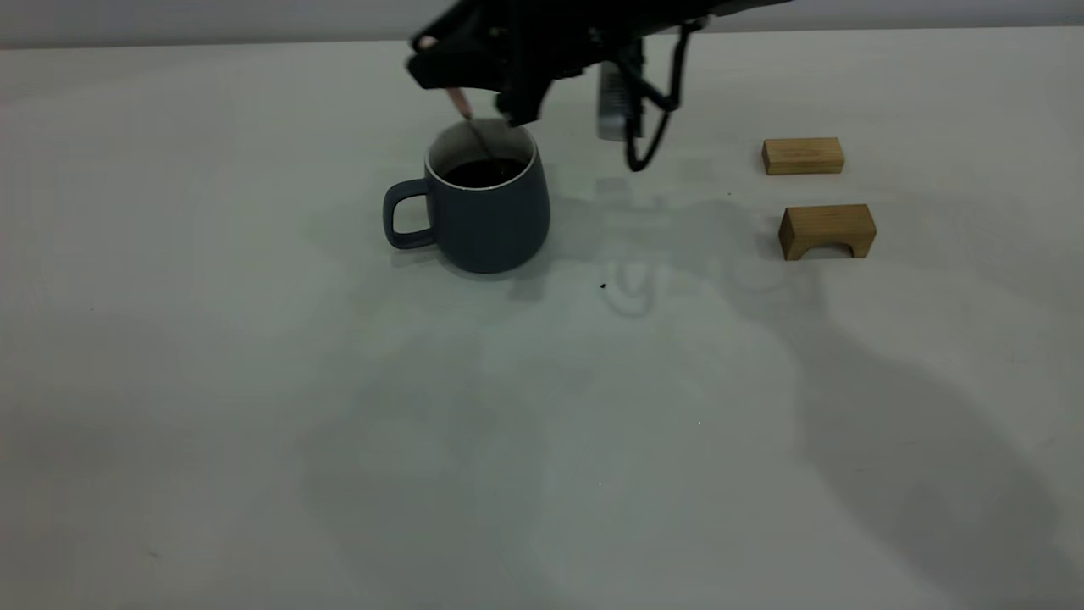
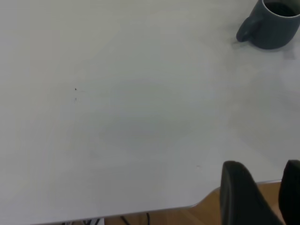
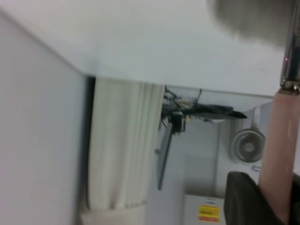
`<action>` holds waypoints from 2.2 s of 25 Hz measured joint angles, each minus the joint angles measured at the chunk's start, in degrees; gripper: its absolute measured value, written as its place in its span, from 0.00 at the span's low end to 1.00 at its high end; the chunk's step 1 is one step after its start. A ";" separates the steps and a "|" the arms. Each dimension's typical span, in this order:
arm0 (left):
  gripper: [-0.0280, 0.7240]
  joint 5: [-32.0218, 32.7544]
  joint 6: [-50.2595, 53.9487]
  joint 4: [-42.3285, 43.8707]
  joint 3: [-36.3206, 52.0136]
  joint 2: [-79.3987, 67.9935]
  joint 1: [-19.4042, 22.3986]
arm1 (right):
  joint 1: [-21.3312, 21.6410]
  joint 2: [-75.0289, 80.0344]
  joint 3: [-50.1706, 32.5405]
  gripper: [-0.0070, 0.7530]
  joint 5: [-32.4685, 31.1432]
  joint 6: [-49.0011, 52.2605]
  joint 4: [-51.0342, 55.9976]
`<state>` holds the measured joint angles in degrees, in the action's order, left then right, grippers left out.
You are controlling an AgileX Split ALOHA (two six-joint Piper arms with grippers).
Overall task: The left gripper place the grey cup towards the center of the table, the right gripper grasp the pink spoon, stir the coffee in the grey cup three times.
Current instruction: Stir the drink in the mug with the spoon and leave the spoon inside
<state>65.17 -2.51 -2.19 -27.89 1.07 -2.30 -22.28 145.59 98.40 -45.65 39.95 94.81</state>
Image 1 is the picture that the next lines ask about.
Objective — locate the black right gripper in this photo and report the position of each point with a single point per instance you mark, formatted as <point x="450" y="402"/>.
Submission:
<point x="576" y="30"/>

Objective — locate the dark grey ceramic mug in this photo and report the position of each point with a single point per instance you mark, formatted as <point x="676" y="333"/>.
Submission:
<point x="495" y="224"/>

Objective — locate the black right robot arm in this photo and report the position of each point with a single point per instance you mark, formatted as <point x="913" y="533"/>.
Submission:
<point x="749" y="5"/>

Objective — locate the flat rectangular wooden block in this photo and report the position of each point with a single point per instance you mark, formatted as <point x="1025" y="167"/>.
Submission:
<point x="803" y="157"/>

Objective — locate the arched wooden block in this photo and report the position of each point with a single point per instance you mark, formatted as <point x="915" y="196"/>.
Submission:
<point x="826" y="224"/>

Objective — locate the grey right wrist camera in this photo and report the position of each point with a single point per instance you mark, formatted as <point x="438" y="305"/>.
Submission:
<point x="611" y="106"/>

